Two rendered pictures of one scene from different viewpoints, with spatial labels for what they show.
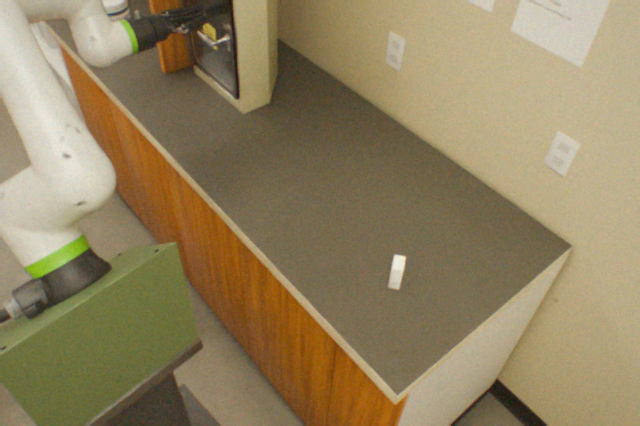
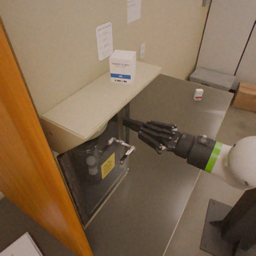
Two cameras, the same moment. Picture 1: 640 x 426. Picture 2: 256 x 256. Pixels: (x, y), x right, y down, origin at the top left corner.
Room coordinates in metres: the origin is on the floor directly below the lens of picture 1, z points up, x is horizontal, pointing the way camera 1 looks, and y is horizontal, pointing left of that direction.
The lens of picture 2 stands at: (1.64, 0.87, 1.74)
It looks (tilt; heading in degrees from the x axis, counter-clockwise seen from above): 43 degrees down; 255
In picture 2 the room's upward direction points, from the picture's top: straight up
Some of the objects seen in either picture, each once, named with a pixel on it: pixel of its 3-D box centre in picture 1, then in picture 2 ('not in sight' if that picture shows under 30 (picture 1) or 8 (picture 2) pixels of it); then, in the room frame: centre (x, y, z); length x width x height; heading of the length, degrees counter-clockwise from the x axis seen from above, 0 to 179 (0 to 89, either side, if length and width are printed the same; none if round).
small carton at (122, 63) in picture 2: not in sight; (123, 67); (1.54, 0.44, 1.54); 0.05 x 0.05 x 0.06; 62
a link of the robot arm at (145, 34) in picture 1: (139, 32); (200, 150); (1.34, 0.55, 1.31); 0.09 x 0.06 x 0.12; 43
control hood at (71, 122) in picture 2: not in sight; (112, 105); (1.57, 0.47, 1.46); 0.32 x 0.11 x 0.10; 43
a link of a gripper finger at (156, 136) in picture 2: (184, 17); (154, 136); (1.45, 0.46, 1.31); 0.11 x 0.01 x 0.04; 135
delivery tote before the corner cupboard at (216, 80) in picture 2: not in sight; (210, 85); (-0.31, -1.49, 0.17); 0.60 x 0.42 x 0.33; 131
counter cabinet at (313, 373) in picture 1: (265, 208); not in sight; (1.53, 0.26, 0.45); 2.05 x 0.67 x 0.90; 43
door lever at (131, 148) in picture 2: (212, 37); (123, 152); (1.53, 0.41, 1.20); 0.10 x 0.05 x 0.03; 43
